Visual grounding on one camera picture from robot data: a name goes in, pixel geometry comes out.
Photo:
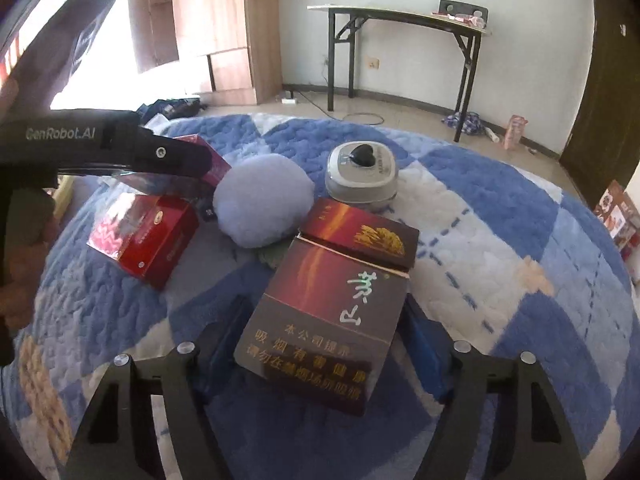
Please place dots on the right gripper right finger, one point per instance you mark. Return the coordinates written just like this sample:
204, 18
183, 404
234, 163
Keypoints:
530, 436

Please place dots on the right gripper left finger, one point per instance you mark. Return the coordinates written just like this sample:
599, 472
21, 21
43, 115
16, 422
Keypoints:
116, 438

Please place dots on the red cigarette box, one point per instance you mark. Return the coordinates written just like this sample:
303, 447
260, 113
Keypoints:
145, 234

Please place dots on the maroon cigarette box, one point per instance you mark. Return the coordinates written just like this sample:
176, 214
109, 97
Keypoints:
209, 165

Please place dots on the light blue plush ball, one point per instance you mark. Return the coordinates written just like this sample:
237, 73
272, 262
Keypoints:
262, 200

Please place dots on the brown Huangshan cigarette box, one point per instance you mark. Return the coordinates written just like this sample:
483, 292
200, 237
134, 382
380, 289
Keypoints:
325, 323

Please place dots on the wooden wardrobe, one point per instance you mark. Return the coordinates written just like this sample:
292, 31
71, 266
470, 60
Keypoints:
225, 50

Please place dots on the folding table black legs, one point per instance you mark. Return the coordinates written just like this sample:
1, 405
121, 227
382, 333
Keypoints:
408, 43

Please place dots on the black speaker on table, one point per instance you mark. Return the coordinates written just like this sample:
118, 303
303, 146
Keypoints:
453, 7

